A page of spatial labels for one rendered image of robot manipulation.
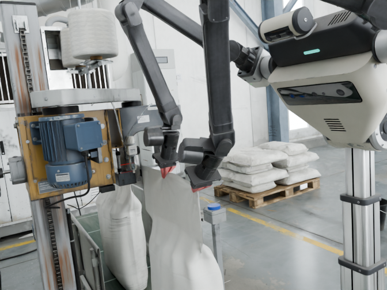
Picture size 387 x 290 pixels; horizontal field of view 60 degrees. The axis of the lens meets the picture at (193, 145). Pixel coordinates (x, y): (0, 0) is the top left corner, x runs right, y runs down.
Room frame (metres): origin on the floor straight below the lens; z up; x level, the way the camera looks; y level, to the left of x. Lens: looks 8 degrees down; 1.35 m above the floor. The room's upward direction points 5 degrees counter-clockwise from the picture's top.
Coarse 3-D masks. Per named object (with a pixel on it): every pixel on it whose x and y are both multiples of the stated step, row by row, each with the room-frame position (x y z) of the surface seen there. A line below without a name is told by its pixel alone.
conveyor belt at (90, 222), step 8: (80, 216) 2.98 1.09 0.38; (88, 216) 2.96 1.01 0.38; (96, 216) 2.94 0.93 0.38; (88, 224) 2.74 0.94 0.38; (96, 224) 2.73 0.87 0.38; (88, 232) 2.56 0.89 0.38; (96, 232) 2.54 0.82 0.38; (96, 240) 2.39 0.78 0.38; (104, 264) 1.99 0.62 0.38; (104, 272) 1.89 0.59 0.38; (104, 280) 1.79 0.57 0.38; (112, 280) 1.78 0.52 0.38; (112, 288) 1.70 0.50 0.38; (120, 288) 1.69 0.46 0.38
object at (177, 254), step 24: (144, 168) 1.44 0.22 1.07; (144, 192) 1.46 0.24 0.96; (168, 192) 1.27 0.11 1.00; (192, 192) 1.06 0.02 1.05; (168, 216) 1.28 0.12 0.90; (192, 216) 1.07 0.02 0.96; (168, 240) 1.20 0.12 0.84; (192, 240) 1.08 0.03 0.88; (168, 264) 1.14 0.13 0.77; (192, 264) 1.05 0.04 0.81; (216, 264) 1.08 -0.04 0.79; (168, 288) 1.13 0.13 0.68; (192, 288) 1.03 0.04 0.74; (216, 288) 1.06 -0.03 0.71
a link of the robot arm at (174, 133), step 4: (164, 132) 1.19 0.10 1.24; (168, 132) 1.20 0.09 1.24; (172, 132) 1.21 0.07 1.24; (176, 132) 1.21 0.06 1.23; (164, 136) 1.19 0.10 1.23; (168, 136) 1.20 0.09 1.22; (172, 136) 1.19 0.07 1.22; (176, 136) 1.20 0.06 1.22; (164, 140) 1.21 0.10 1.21; (168, 140) 1.20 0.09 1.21; (172, 140) 1.20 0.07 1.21; (176, 140) 1.21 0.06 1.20; (164, 144) 1.21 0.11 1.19; (168, 144) 1.21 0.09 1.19; (172, 144) 1.21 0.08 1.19; (176, 144) 1.22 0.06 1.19
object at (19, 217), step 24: (0, 48) 3.61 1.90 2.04; (48, 48) 3.84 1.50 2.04; (0, 72) 3.68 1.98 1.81; (96, 72) 4.20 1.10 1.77; (0, 96) 3.66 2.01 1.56; (0, 120) 3.57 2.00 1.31; (0, 144) 3.55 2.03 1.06; (24, 192) 3.63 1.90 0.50; (72, 192) 3.88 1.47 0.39; (96, 192) 4.02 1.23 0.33; (0, 216) 3.50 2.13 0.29; (24, 216) 3.61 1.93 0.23; (0, 240) 3.53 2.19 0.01
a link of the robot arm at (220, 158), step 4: (204, 152) 0.91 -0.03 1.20; (208, 152) 0.91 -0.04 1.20; (212, 152) 0.92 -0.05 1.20; (204, 156) 0.91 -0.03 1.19; (208, 156) 0.92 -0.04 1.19; (212, 156) 0.91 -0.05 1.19; (216, 156) 0.92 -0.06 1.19; (220, 156) 0.92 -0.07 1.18; (204, 160) 0.93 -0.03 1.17; (208, 160) 0.92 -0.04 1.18; (212, 160) 0.92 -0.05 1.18; (216, 160) 0.91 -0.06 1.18; (220, 160) 0.92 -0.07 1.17; (204, 164) 0.94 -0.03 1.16; (208, 164) 0.93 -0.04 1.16; (212, 164) 0.93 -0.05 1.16; (216, 164) 0.93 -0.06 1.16; (208, 168) 0.94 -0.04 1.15; (212, 168) 0.94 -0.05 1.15; (216, 168) 0.94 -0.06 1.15
